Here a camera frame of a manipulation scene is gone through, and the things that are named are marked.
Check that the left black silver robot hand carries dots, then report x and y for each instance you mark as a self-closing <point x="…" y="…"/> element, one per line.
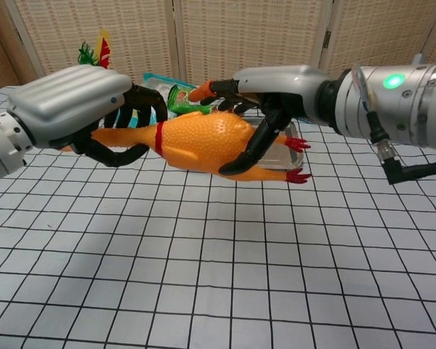
<point x="69" y="102"/>

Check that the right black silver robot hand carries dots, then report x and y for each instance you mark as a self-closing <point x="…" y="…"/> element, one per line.
<point x="283" y="83"/>

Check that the teal snack bag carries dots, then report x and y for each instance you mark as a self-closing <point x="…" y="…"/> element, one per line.
<point x="156" y="81"/>

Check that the stainless steel tray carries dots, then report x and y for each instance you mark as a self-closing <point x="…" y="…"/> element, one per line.
<point x="279" y="160"/>

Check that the orange rubber chicken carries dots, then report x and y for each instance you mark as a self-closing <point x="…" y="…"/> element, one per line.
<point x="196" y="141"/>

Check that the metal screen hinge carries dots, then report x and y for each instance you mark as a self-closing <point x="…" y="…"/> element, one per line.
<point x="327" y="38"/>

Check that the beige woven folding screen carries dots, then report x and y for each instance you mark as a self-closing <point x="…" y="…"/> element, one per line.
<point x="240" y="36"/>

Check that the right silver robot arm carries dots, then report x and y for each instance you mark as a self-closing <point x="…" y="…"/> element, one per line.
<point x="403" y="105"/>

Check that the colourful feather shuttlecock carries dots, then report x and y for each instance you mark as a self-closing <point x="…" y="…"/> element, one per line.
<point x="103" y="51"/>

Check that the checked white tablecloth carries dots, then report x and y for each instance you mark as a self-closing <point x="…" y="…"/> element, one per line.
<point x="218" y="261"/>

